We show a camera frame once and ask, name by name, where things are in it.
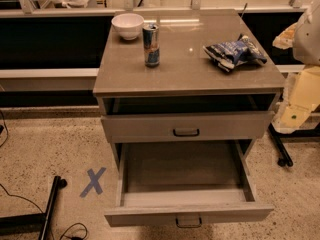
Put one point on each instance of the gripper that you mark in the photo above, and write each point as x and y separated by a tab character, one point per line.
308	39

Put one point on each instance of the blue chip bag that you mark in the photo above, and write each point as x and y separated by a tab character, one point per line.
231	54

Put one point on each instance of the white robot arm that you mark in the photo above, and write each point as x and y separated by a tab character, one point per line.
303	37

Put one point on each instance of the grey drawer cabinet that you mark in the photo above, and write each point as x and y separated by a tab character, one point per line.
186	80

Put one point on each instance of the open grey lower drawer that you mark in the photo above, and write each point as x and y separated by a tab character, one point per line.
186	184

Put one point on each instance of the black stand leg right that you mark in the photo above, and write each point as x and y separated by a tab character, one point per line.
284	158

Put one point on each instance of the black stand leg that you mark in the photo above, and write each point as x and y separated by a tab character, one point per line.
39	222
284	158

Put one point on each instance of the blue silver drink can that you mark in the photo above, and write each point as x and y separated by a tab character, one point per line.
151	44

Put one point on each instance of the white ceramic bowl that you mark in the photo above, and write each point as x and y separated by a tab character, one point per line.
128	25

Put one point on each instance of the blue tape cross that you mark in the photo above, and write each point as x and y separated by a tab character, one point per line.
94	178

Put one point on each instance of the black stand leg left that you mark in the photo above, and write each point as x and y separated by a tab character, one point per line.
39	222

